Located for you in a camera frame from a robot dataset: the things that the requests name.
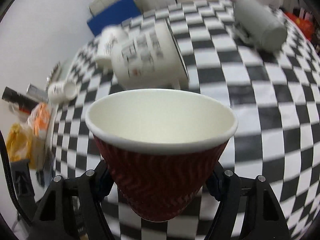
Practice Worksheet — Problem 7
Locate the black box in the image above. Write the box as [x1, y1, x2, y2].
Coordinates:
[2, 87, 39, 114]

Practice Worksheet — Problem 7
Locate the white printed cup far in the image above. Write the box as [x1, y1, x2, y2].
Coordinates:
[94, 25, 128, 70]

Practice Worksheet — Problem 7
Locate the white printed cup lying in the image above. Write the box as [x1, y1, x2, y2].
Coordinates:
[48, 81, 78, 105]

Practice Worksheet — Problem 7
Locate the orange tissue pack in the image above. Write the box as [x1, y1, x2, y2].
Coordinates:
[27, 102, 51, 140]

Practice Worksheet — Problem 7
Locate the checkered black white tablecloth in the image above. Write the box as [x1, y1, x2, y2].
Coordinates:
[52, 0, 319, 239]

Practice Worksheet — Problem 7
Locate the orange red cloth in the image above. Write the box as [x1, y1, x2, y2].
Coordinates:
[285, 12, 315, 41]

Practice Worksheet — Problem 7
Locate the red ribbed paper cup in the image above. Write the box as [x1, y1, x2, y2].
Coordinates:
[85, 89, 238, 222]

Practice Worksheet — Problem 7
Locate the large white printed mug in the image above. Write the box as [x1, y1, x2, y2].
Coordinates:
[111, 20, 189, 90]

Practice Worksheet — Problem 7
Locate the yellow plastic bag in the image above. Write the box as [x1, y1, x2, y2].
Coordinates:
[6, 123, 46, 171]

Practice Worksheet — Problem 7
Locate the grey cylindrical bottle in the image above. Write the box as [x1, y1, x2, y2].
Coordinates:
[232, 0, 287, 53]

